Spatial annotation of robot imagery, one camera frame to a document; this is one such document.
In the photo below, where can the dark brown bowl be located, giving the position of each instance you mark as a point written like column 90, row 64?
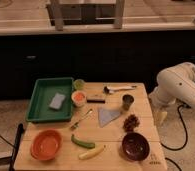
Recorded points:
column 135, row 146

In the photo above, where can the metal fork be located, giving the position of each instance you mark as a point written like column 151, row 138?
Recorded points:
column 76, row 124

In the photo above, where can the blue grey sponge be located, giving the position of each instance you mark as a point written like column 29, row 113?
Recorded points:
column 57, row 101

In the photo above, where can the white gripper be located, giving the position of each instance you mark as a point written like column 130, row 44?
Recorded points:
column 159, row 115

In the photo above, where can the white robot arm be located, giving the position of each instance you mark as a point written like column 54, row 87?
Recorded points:
column 177, row 82

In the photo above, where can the grey towel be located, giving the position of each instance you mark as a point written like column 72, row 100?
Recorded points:
column 105, row 116

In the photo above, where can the small green cup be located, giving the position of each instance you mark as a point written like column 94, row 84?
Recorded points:
column 78, row 84

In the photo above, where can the green plastic tray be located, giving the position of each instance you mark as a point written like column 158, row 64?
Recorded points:
column 43, row 92

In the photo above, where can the yellow banana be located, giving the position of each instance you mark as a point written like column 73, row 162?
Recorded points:
column 91, row 153

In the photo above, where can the wooden stool frame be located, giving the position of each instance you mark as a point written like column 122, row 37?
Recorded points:
column 63, row 13

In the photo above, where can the red orange bowl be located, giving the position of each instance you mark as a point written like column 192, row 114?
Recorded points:
column 46, row 145

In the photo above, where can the green chili pepper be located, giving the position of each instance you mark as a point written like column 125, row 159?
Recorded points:
column 84, row 144

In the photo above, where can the brown pine cone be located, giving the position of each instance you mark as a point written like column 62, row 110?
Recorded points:
column 130, row 123

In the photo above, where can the white cup with orange contents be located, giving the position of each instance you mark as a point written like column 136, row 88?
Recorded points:
column 78, row 98

